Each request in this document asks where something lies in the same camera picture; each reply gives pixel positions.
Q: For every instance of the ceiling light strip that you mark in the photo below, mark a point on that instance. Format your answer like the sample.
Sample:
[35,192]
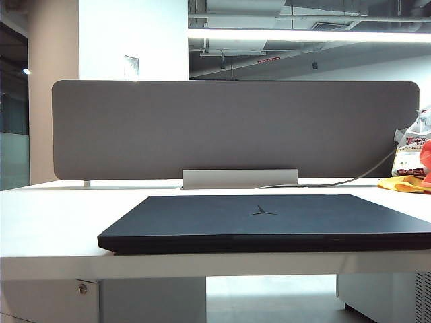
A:
[303,35]

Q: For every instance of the red ceiling sign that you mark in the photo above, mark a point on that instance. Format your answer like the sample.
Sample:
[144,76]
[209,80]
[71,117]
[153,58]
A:
[268,60]

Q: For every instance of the white printed plastic bag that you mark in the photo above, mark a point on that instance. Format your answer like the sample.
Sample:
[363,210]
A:
[409,154]

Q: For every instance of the black laptop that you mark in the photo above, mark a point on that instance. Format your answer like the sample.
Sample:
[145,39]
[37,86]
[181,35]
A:
[202,215]

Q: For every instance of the white divider bracket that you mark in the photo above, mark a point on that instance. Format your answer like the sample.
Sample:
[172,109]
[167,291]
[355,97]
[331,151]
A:
[87,184]

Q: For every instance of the red orange cloth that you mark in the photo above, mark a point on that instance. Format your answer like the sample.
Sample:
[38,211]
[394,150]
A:
[427,161]

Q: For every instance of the yellow cloth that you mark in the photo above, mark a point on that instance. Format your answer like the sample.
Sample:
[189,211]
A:
[397,185]

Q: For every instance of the white cabinet with vent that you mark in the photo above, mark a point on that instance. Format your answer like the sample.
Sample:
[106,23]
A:
[380,292]

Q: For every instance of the grey fabric desk divider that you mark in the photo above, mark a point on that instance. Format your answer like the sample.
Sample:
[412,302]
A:
[202,128]

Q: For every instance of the white drawer cabinet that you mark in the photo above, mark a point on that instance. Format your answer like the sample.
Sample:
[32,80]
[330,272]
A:
[151,299]

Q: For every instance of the silver drawer lock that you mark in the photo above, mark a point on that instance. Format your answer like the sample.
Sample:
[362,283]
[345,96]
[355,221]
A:
[81,288]

